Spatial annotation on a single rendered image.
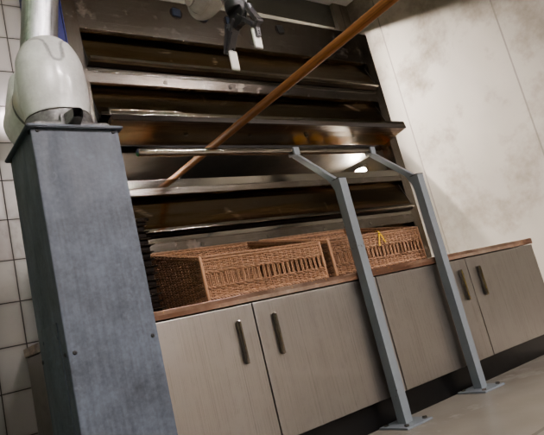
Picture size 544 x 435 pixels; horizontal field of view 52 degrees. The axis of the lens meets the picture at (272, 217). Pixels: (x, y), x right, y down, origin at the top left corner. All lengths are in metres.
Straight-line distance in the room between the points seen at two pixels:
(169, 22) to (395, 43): 3.81
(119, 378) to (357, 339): 1.11
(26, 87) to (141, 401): 0.76
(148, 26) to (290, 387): 1.78
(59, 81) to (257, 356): 1.02
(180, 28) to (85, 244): 1.81
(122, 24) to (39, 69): 1.36
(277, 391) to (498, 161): 4.04
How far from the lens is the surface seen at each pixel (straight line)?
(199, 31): 2.95
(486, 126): 5.60
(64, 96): 1.41
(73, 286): 1.24
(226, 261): 1.90
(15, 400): 2.13
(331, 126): 2.97
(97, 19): 2.73
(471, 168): 5.67
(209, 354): 1.76
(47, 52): 1.47
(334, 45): 1.66
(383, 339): 2.14
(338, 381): 2.04
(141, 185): 2.42
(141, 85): 2.63
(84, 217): 1.28
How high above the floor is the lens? 0.46
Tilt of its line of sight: 11 degrees up
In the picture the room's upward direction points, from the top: 14 degrees counter-clockwise
